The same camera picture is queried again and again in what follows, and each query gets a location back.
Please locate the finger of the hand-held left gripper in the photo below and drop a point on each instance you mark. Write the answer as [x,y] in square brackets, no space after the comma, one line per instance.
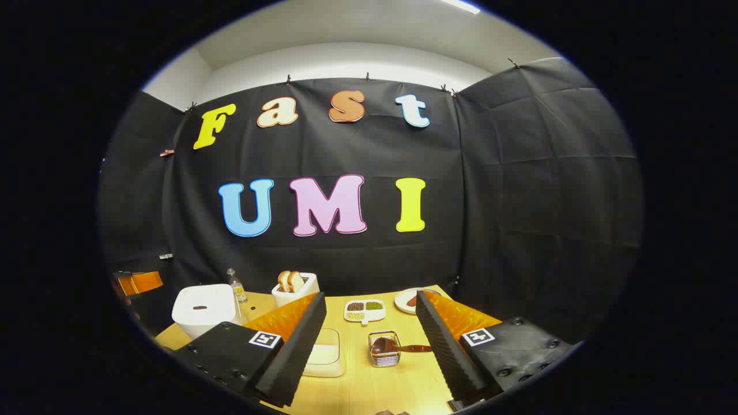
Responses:
[145,281]

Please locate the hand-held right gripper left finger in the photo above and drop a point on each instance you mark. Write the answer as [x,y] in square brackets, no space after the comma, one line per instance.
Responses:
[305,334]

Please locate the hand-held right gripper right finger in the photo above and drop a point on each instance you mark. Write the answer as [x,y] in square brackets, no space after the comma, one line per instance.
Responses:
[438,340]

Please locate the clear box of white rice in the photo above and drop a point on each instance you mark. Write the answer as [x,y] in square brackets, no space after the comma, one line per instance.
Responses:
[326,354]

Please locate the brown wooden spoon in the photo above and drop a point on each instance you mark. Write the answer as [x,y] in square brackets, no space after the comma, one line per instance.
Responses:
[383,346]

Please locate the white rice cooker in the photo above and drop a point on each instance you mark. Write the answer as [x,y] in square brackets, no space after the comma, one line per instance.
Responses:
[202,305]

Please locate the white toaster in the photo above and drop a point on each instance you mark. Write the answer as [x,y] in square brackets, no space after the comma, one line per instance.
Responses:
[301,297]

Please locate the red meat piece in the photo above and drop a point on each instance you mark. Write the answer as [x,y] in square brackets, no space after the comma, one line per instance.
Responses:
[411,301]

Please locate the bread slice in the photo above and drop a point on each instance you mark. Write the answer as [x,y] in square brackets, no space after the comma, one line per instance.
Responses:
[283,281]
[296,282]

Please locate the white round plate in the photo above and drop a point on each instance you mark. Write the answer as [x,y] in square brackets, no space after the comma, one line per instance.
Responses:
[402,300]

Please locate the white divided dish of beans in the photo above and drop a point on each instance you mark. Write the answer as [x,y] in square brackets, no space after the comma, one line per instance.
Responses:
[364,314]

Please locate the small glass bottle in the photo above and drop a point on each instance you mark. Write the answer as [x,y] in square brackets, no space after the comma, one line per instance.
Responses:
[237,291]

